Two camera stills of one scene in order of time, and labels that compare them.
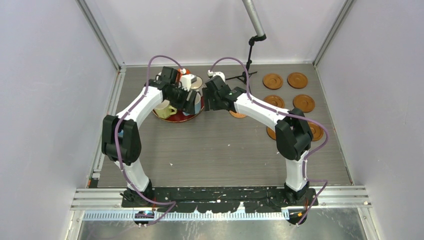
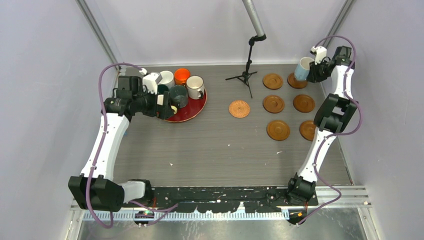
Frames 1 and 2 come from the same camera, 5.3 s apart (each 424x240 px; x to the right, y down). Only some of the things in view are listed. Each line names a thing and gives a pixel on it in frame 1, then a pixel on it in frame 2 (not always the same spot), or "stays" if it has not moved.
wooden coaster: (297, 80) stays
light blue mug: (197, 103) → (302, 69)
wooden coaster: (275, 100) stays
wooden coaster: (272, 81) stays
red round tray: (179, 116) stays
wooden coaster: (305, 102) stays
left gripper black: (189, 107) → (165, 109)
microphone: (260, 36) stays
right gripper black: (207, 97) → (312, 76)
